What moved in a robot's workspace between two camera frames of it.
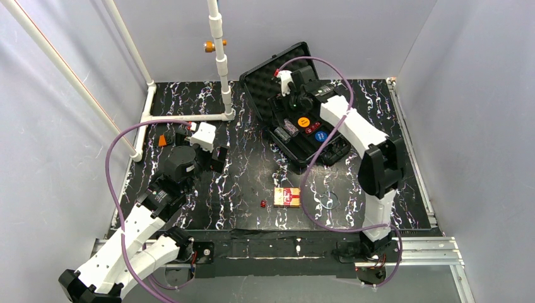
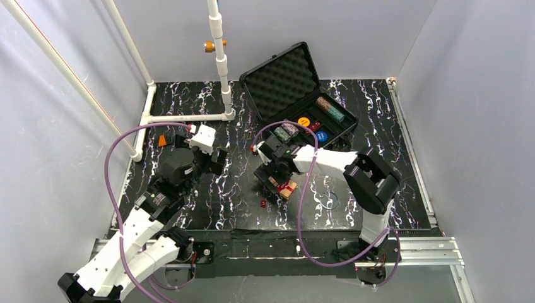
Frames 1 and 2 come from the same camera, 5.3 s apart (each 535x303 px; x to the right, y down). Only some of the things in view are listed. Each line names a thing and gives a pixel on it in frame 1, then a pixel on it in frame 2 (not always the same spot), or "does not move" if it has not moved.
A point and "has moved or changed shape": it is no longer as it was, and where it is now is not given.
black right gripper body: x=296 y=88 to x=270 y=170
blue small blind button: x=321 y=136 does not move
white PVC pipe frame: x=136 y=151 does not move
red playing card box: x=287 y=197 has moved or changed shape
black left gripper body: x=200 y=151 does not move
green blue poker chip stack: x=282 y=134 does not move
